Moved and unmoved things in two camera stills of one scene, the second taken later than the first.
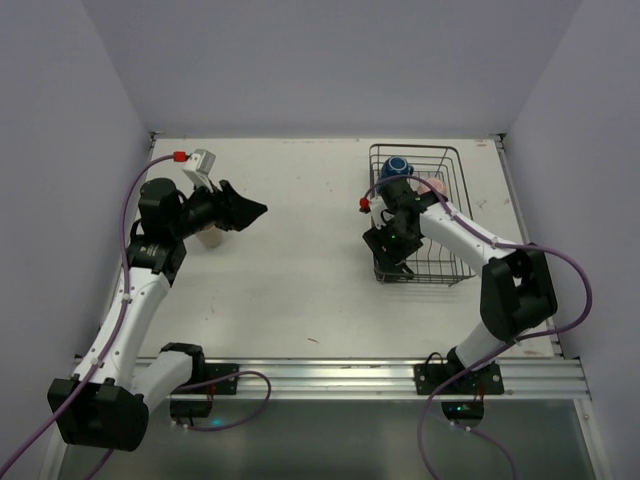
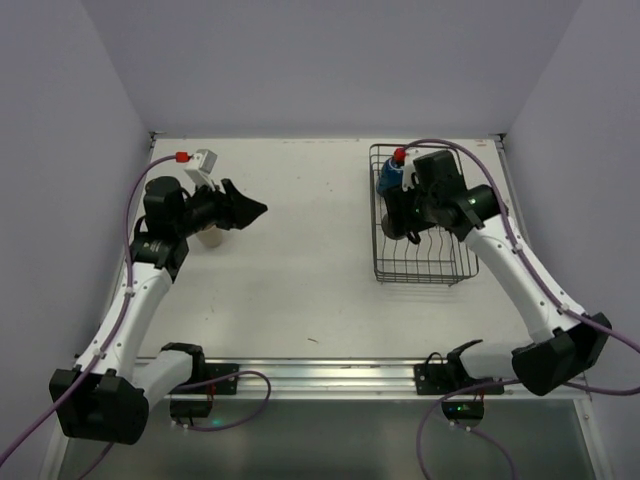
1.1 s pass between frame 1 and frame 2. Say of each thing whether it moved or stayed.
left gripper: stayed
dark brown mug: moved
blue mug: stayed
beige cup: stayed
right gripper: moved
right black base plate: stayed
